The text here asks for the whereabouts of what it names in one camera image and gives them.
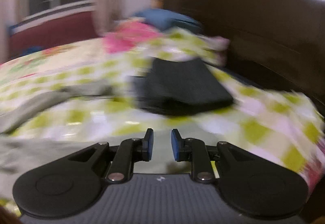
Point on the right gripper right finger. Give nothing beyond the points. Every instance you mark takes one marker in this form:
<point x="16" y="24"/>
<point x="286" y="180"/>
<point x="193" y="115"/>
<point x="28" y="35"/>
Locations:
<point x="248" y="183"/>

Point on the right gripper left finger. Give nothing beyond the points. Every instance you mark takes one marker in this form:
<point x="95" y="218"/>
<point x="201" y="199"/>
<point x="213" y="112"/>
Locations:
<point x="73" y="183"/>

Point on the grey-green pants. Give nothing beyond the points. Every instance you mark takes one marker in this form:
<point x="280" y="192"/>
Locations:
<point x="21" y="155"/>

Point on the black folded garment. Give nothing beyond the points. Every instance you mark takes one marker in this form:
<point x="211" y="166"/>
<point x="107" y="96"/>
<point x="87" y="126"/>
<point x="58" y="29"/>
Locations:
<point x="180" y="89"/>

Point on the maroon window bench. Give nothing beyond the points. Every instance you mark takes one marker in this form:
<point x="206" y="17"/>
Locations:
<point x="55" y="32"/>

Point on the pink floral blanket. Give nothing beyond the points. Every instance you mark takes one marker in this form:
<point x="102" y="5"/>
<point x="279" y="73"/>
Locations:
<point x="127" y="35"/>

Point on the dark wooden headboard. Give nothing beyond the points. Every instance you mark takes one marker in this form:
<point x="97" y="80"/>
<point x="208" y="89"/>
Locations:
<point x="276" y="43"/>

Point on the blue pillow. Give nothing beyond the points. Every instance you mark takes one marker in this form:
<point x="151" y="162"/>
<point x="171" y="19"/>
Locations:
<point x="164" y="20"/>

